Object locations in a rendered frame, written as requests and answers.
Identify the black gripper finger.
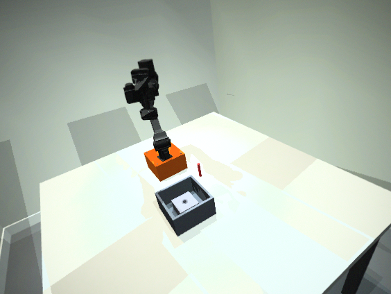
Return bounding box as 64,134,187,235
132,74,150,92
140,110,156,118

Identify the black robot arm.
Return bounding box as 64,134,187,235
123,59,172,162

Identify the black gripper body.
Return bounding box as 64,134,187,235
131,68,158,120

